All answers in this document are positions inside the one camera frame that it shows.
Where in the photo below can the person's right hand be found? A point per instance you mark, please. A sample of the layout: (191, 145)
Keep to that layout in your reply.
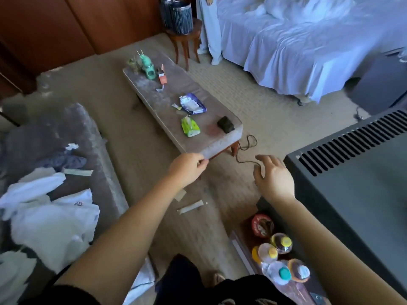
(275, 181)

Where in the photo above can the person's left hand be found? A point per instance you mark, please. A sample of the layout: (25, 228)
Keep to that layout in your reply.
(187, 169)

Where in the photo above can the red instant noodle cup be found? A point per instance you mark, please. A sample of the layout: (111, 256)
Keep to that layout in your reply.
(262, 225)

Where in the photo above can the yellow label drink bottle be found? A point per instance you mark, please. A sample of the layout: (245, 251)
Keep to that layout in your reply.
(282, 243)

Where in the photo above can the orange soda bottle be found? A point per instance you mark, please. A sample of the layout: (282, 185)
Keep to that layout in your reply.
(264, 253)

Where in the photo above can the grey mini fridge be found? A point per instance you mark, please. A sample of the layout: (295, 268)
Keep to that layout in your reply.
(356, 206)

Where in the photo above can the green cap water bottle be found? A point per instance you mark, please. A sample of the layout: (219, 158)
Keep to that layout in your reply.
(277, 273)

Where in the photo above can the brown tea bottle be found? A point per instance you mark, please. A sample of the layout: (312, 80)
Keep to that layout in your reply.
(299, 271)

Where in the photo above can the person's left forearm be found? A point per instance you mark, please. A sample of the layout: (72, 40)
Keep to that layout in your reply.
(121, 244)

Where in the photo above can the person's right forearm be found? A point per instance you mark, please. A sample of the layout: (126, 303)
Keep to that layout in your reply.
(337, 257)

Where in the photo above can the person's dark trousers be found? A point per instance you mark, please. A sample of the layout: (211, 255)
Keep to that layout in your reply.
(191, 282)

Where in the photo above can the person's black shirt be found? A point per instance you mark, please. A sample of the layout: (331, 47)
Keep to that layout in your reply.
(51, 296)

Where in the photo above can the small paper scrap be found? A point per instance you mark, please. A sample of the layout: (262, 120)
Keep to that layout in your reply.
(180, 195)

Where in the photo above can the long paper strip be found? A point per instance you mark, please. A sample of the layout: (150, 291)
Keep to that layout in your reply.
(192, 207)

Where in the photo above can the green packet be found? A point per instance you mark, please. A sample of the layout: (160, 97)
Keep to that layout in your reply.
(190, 127)

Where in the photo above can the small black case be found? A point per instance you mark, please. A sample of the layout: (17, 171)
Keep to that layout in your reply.
(226, 124)

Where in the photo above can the grey upholstered bench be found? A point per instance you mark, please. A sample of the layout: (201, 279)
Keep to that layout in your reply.
(165, 108)

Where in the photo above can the blue packet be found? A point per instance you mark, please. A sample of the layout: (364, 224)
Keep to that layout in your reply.
(193, 103)

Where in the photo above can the dark red wooden stand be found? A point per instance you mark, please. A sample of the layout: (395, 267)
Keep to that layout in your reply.
(245, 251)

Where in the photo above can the paper slip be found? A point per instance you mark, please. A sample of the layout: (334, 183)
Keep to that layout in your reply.
(77, 172)

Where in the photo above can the green toy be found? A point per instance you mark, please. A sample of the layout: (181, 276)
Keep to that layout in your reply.
(147, 65)

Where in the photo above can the grey garment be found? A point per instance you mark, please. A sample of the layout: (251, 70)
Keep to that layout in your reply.
(60, 160)

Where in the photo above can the small wooden stool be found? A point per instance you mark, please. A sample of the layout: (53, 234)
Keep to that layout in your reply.
(184, 40)

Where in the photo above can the grey velvet sofa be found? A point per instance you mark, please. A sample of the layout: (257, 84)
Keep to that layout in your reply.
(57, 130)

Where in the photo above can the white bed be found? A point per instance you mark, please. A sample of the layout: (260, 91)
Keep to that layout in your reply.
(305, 47)

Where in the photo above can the dark cabinet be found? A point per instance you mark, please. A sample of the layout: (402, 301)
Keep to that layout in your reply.
(375, 82)

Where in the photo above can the large white garment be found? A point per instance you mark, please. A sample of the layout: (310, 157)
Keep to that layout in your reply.
(57, 232)

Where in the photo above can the black ribbed bin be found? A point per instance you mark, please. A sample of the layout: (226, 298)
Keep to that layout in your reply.
(165, 10)
(182, 19)

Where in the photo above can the small white garment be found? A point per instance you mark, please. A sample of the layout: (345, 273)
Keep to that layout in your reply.
(32, 190)

